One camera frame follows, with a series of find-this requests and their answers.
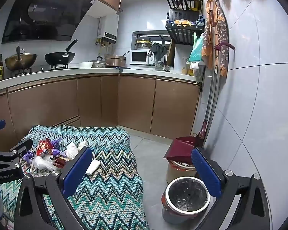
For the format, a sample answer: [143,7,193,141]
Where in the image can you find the kitchen window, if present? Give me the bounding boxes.
[132,31,173,51]

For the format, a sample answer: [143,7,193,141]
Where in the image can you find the golden wok with lid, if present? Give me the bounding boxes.
[4,44,38,72]

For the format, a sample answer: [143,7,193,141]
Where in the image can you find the beige plastic bucket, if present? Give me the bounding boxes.
[166,158,197,184]

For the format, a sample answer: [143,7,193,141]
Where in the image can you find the glass pot with gold rim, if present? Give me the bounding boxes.
[134,39,153,50]

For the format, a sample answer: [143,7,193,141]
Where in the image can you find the white water heater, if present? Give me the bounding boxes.
[98,14,120,44]

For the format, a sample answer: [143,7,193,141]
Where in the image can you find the maroon dustpan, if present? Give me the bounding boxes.
[163,136,202,160]

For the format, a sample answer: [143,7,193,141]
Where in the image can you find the red and white wrapper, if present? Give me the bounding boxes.
[53,155,72,168]

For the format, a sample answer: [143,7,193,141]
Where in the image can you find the green plastic bag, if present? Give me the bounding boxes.
[188,35,204,63]

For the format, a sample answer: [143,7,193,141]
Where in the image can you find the purple plastic bag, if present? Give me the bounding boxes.
[48,138,64,159]

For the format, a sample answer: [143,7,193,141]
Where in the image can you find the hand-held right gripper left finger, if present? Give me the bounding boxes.
[14,146,94,230]

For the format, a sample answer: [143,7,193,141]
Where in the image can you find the steel trash can with liner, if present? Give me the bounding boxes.
[161,177,211,224]

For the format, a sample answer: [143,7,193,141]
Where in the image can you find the folded white tissue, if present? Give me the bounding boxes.
[85,159,101,176]

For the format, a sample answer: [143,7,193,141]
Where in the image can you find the brown dustpan with handle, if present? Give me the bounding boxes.
[197,42,236,146]

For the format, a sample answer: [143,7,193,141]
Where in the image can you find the white hanging plastic bag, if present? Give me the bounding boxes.
[189,62,200,76]

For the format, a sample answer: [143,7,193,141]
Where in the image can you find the brown kitchen base cabinets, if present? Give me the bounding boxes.
[0,73,202,146]

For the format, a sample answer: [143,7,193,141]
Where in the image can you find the dark green cloth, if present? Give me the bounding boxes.
[150,43,168,63]

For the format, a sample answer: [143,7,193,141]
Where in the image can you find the black wall rack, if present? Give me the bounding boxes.
[166,0,205,46]

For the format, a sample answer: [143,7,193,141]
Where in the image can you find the red snack packet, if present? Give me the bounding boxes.
[36,138,54,156]

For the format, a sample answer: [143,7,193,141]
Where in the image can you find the black range hood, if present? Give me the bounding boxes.
[1,0,101,44]

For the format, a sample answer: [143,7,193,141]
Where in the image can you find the black wok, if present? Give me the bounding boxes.
[44,39,78,66]

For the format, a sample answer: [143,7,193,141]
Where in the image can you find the clear crumpled plastic bag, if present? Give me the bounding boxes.
[32,154,57,170]

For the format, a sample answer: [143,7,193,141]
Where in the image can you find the white microwave oven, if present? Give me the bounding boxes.
[130,49,155,66]

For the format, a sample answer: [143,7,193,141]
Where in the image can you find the steel pot with lid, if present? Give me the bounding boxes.
[89,56,109,68]

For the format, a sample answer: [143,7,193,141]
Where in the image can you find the zigzag knitted blanket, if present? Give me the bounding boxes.
[0,125,150,230]

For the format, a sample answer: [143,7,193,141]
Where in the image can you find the gas stove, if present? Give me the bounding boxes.
[8,63,69,75]

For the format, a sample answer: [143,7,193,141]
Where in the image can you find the white crumpled plastic bag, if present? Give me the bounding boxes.
[65,142,79,160]

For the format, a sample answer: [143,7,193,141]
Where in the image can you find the floral apron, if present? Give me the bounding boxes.
[202,0,229,77]

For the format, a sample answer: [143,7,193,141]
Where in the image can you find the cooking oil bottle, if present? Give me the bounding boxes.
[0,54,5,81]

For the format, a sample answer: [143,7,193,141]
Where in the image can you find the wooden cutting board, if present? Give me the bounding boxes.
[166,41,176,67]

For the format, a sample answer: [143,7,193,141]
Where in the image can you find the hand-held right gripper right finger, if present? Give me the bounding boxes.
[191,147,271,230]

